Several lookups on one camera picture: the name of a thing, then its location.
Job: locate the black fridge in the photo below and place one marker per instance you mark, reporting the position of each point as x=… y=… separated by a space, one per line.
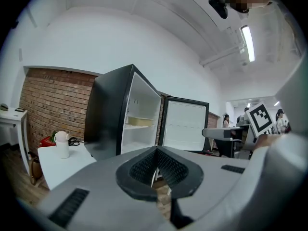
x=106 y=109

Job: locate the red box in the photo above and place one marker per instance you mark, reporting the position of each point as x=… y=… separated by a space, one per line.
x=47 y=143

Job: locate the grey round object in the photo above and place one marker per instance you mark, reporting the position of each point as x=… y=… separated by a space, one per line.
x=3 y=106

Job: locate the pale yellow container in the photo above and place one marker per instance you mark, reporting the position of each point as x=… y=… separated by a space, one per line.
x=139 y=121

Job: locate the green plant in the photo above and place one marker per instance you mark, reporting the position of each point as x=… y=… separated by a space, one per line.
x=54 y=135

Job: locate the black fridge door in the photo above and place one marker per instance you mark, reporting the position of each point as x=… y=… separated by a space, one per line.
x=184 y=125

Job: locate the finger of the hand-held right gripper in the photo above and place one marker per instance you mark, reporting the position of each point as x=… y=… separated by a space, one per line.
x=216 y=132

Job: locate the small white table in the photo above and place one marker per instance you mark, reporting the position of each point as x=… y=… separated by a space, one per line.
x=60 y=170

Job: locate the white desk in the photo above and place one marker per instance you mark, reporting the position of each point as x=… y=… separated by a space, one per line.
x=12 y=119

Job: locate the person's right forearm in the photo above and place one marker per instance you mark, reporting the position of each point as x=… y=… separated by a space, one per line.
x=268 y=139

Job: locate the brown bag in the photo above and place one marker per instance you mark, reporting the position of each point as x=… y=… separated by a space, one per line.
x=36 y=168

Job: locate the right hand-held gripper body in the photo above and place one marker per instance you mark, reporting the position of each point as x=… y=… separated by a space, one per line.
x=261 y=118

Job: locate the flat black object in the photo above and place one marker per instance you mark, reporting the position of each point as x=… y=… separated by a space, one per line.
x=19 y=109

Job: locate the long ceiling light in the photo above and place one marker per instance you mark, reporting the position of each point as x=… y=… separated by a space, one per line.
x=248 y=43

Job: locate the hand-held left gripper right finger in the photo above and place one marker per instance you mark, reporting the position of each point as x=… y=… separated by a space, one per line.
x=216 y=189

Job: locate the white lidded jug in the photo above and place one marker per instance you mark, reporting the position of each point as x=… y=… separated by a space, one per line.
x=62 y=145

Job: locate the black head camera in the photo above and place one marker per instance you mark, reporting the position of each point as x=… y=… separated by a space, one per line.
x=218 y=5

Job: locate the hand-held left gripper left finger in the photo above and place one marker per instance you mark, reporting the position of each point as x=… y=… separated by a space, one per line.
x=108 y=196

